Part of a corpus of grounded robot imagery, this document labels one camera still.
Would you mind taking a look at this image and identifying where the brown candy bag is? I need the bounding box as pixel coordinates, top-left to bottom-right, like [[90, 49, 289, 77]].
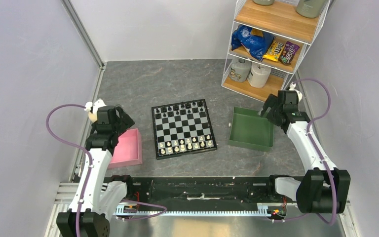
[[278, 41, 300, 65]]

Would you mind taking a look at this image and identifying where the blue snack bag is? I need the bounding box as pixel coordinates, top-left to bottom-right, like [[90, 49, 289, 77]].
[[230, 25, 274, 61]]

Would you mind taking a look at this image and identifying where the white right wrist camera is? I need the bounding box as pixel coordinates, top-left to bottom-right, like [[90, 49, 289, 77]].
[[288, 82, 303, 102]]

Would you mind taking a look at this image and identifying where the yellow candy bag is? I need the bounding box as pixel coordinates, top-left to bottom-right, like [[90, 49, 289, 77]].
[[263, 40, 285, 62]]

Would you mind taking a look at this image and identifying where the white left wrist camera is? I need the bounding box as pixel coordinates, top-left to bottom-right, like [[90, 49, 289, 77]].
[[84, 99, 106, 123]]

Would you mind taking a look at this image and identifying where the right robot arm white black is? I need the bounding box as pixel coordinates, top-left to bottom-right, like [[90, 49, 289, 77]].
[[259, 90, 351, 214]]

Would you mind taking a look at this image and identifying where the aluminium corner rail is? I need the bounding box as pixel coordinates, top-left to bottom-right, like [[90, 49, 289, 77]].
[[61, 0, 105, 69]]

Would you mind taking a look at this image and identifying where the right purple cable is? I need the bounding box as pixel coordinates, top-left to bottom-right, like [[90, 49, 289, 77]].
[[271, 78, 338, 226]]

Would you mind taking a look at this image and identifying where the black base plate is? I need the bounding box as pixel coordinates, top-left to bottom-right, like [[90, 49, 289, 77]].
[[104, 175, 291, 211]]

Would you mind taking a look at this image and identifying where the black white chessboard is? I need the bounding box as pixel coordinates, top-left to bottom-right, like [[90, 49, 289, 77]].
[[151, 99, 217, 160]]

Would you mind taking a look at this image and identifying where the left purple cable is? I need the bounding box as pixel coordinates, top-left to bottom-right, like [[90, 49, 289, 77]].
[[45, 104, 168, 237]]

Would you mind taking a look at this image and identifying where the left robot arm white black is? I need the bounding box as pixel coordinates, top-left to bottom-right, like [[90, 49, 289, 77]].
[[56, 105, 135, 237]]

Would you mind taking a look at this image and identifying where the white jug with label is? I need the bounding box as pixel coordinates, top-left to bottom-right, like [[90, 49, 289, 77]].
[[229, 58, 252, 82]]

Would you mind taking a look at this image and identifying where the purple cable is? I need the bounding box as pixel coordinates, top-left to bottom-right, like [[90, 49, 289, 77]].
[[45, 104, 168, 237], [271, 78, 338, 226]]

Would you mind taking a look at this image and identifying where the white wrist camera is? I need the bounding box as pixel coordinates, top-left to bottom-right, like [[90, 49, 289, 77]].
[[84, 99, 106, 123], [288, 82, 303, 102]]

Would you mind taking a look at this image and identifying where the pink plastic tray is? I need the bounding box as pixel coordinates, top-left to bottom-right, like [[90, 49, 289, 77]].
[[108, 128, 143, 169]]

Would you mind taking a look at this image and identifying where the grey cable duct strip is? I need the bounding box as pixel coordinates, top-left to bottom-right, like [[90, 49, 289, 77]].
[[114, 203, 288, 218]]

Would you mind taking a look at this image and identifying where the grey green bottle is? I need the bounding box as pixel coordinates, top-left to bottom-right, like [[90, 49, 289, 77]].
[[296, 0, 327, 18]]

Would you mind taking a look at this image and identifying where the green plastic tray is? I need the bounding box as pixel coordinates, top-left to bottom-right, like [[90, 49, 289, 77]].
[[228, 107, 274, 152]]

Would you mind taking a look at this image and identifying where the white paper roll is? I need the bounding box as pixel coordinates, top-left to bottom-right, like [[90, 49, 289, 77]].
[[247, 63, 271, 88]]

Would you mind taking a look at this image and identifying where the white wire wooden shelf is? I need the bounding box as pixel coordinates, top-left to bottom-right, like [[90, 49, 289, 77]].
[[221, 0, 330, 101]]

